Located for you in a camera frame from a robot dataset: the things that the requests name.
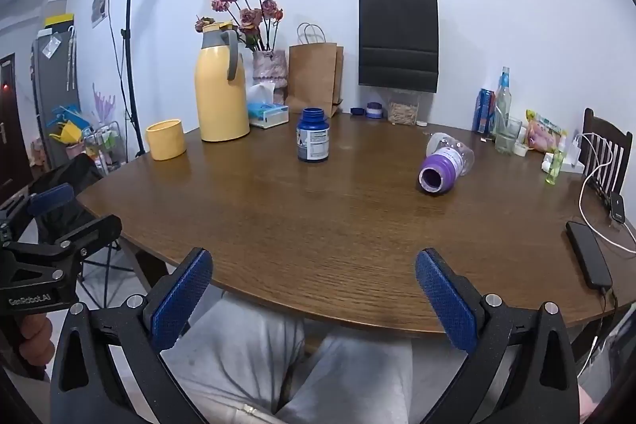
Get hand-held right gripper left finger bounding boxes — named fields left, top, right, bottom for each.
left=50, top=246, right=214, bottom=424

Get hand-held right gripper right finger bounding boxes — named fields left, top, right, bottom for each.
left=415, top=248, right=582, bottom=424

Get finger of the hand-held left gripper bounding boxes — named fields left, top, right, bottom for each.
left=0, top=183, right=76, bottom=242
left=47, top=214, right=123, bottom=278

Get clear bottle purple label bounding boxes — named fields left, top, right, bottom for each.
left=418, top=132, right=476, bottom=195

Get yellow cup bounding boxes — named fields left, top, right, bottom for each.
left=145, top=119, right=188, bottom=161

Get person's left hand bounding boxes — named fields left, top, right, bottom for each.
left=16, top=314, right=55, bottom=369

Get yellow and blue toys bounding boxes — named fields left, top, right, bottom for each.
left=48, top=105, right=91, bottom=147

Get person's grey pants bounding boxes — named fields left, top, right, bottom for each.
left=161, top=289, right=414, bottom=424

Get dark door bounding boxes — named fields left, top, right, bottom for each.
left=0, top=54, right=33, bottom=201

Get purple plant decoration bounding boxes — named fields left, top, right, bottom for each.
left=92, top=82, right=118, bottom=123

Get grey fridge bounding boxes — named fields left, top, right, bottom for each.
left=32, top=25, right=83, bottom=141

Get black power bank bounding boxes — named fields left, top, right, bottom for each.
left=565, top=220, right=613, bottom=290

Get small green bottle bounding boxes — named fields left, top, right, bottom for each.
left=545, top=141, right=568, bottom=185

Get clear drinking glass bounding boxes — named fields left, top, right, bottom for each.
left=495, top=117, right=523, bottom=155

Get yellow thermos jug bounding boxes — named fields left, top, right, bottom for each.
left=194, top=21, right=250, bottom=143

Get white power strip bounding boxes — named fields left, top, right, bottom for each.
left=541, top=133, right=586, bottom=174

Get blue drink can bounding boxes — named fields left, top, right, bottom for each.
left=477, top=89, right=496, bottom=135

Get pink snack packet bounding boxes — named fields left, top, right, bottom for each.
left=525, top=109, right=568, bottom=153

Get small black device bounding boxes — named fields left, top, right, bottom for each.
left=607, top=192, right=627, bottom=225

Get clear grain container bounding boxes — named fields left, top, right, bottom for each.
left=387, top=89, right=419, bottom=126

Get clear glass bottle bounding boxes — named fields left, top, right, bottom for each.
left=493, top=66, right=513, bottom=137

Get blue tissue box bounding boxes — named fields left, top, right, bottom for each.
left=247, top=82, right=290, bottom=129

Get blue pill bottle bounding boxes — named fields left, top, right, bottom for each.
left=297, top=107, right=330, bottom=163

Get dark wooden chair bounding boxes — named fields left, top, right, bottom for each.
left=579, top=107, right=633, bottom=206

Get pink patterned vase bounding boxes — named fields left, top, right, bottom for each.
left=252, top=50, right=288, bottom=90

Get brown paper bag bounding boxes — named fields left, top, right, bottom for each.
left=287, top=23, right=345, bottom=119

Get black paper bag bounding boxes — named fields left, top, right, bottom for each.
left=358, top=0, right=440, bottom=94

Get dried pink flowers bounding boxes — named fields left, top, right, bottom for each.
left=195, top=0, right=285, bottom=53

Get wire storage rack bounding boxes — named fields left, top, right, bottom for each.
left=82, top=121, right=126, bottom=175

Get white cable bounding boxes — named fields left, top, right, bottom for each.
left=576, top=132, right=636, bottom=254

